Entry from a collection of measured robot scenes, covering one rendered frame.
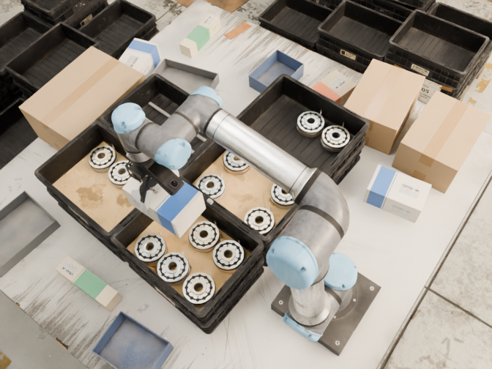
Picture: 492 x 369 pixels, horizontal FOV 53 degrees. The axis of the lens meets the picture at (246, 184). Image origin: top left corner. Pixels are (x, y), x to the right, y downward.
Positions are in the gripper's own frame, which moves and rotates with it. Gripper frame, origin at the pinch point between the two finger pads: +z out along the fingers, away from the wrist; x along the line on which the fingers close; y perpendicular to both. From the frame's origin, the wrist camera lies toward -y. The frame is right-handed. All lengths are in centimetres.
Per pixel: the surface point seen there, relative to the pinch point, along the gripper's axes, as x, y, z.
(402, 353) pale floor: -36, -83, 112
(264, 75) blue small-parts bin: -86, 26, 40
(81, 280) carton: 30, 20, 35
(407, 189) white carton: -63, -53, 32
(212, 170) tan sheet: -27.3, 7.8, 27.9
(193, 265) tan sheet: 5.1, -10.2, 28.0
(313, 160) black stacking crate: -52, -20, 28
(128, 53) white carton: -56, 79, 31
